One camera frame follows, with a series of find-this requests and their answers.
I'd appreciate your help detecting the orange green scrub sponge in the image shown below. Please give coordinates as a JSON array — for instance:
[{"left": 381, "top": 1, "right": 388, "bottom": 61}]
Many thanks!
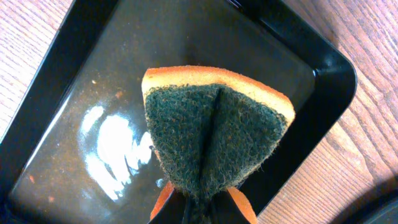
[{"left": 142, "top": 65, "right": 295, "bottom": 223}]

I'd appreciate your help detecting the black rectangular tray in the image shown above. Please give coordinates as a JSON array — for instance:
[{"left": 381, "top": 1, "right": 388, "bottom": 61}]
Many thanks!
[{"left": 1, "top": 1, "right": 357, "bottom": 223}]

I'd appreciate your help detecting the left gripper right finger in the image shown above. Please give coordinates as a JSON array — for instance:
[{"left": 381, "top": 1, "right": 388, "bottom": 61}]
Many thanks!
[{"left": 210, "top": 191, "right": 249, "bottom": 224}]

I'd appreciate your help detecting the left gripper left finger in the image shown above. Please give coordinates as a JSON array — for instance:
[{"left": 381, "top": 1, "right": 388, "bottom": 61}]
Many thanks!
[{"left": 148, "top": 189, "right": 188, "bottom": 224}]

